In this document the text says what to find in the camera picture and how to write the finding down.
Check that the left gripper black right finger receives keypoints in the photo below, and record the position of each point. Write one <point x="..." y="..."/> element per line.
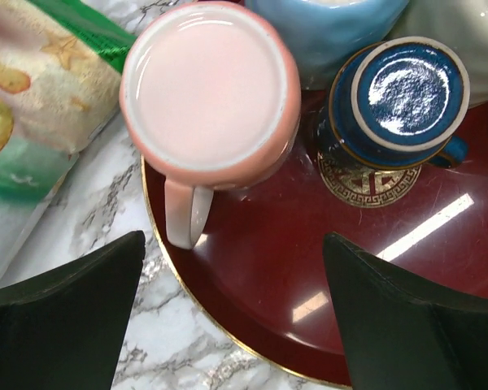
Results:
<point x="400" y="330"/>

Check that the green chips bag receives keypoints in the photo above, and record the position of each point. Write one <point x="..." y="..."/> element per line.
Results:
<point x="60" y="69"/>

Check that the round red lacquer tray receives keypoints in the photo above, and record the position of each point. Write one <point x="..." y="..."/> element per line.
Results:
<point x="258" y="271"/>

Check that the pink mug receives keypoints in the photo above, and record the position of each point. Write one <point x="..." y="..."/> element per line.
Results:
<point x="212" y="100"/>

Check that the cream mug black handle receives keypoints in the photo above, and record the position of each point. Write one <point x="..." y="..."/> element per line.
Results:
<point x="462" y="25"/>

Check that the light blue mug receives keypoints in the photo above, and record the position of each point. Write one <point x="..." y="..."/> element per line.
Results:
<point x="323" y="35"/>

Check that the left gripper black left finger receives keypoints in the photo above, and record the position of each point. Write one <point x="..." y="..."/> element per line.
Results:
<point x="64" y="328"/>

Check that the dark blue glazed mug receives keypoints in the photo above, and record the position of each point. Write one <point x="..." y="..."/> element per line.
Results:
<point x="395" y="105"/>

